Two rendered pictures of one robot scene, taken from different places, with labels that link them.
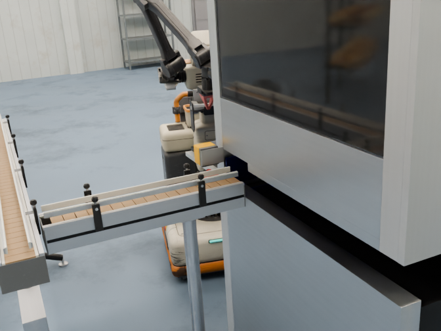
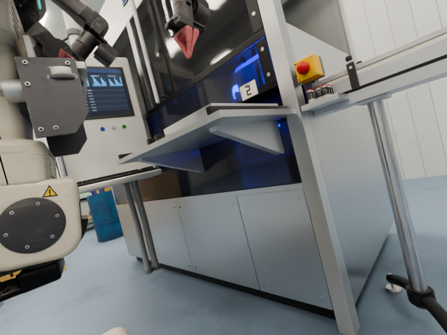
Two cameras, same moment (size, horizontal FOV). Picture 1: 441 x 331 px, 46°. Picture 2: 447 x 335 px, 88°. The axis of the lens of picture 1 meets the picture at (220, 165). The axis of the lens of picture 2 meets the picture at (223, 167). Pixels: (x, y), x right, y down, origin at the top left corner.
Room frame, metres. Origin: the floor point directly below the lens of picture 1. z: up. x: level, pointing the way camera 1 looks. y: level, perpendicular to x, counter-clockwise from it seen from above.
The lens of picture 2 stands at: (2.50, 0.68, 0.75)
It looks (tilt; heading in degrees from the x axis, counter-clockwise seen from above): 1 degrees down; 249
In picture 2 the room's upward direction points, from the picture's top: 14 degrees counter-clockwise
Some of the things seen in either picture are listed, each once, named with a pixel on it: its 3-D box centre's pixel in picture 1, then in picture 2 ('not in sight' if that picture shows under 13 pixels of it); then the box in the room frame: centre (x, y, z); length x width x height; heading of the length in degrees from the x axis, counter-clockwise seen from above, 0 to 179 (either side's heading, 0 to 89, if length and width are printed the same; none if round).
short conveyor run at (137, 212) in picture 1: (146, 201); (422, 55); (1.61, 0.26, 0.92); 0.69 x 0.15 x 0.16; 114
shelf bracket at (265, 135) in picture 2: not in sight; (252, 142); (2.10, -0.02, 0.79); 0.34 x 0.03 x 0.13; 24
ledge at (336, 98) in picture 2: not in sight; (326, 102); (1.81, 0.05, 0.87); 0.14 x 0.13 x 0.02; 24
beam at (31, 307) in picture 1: (19, 242); not in sight; (2.24, 0.99, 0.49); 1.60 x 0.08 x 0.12; 24
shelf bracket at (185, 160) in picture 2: not in sight; (174, 165); (2.30, -0.48, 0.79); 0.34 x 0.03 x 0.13; 24
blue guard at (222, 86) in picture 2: not in sight; (151, 129); (2.31, -0.94, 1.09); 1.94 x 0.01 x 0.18; 114
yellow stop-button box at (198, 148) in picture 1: (205, 154); (308, 69); (1.85, 0.05, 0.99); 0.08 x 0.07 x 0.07; 24
